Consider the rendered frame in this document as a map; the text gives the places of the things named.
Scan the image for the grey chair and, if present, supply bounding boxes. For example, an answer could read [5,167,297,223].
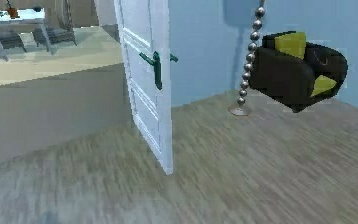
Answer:
[0,29,27,60]
[32,0,78,48]

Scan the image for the white panelled room door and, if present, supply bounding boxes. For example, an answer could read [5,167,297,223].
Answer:
[113,0,174,176]

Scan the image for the silver beaded floor lamp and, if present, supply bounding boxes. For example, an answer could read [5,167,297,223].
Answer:
[227,0,267,117]

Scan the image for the black armchair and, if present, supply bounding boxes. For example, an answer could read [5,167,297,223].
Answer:
[248,30,349,114]

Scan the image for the white table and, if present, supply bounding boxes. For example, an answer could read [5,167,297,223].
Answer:
[0,7,52,63]

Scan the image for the orange plant pot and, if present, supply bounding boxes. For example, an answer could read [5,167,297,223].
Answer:
[6,0,20,19]

